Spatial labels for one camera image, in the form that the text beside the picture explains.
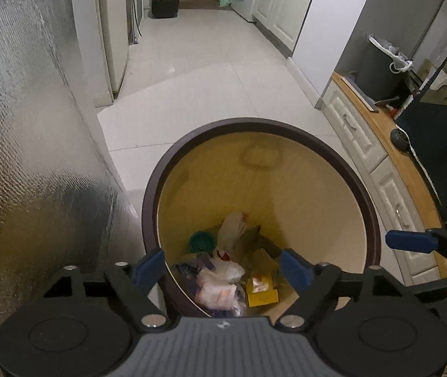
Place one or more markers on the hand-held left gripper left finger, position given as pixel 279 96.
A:
pixel 149 269

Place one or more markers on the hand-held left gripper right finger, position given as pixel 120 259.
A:
pixel 295 271

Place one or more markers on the yellow cigarette box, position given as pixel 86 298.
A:
pixel 262 290

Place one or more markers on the white plastic bag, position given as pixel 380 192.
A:
pixel 219 282

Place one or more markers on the brown rimmed waste bin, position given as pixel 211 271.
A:
pixel 286 188

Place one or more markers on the brown cardboard piece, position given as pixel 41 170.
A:
pixel 264 259

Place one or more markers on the white drawer cabinet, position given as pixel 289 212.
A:
pixel 388 192

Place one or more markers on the green round lid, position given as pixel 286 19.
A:
pixel 202 241

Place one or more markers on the small translucent plastic bag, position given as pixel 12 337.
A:
pixel 231 231

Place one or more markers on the black round brush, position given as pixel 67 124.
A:
pixel 400 139

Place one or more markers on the black printed tablecloth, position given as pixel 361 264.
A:
pixel 443 145

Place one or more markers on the wooden countertop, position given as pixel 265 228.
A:
pixel 380 125

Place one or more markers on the small red item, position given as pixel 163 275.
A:
pixel 394 110

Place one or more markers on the grey flat tool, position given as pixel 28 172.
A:
pixel 361 94

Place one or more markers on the dark grey bin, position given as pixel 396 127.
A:
pixel 376 74

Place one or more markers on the white power strip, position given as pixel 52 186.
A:
pixel 400 63

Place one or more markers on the beige refrigerator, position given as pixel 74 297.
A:
pixel 115 39

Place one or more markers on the black crate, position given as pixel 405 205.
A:
pixel 164 6

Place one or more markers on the silver refrigerator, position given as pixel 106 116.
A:
pixel 137 4

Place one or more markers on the white tall cabinets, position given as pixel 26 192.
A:
pixel 282 4

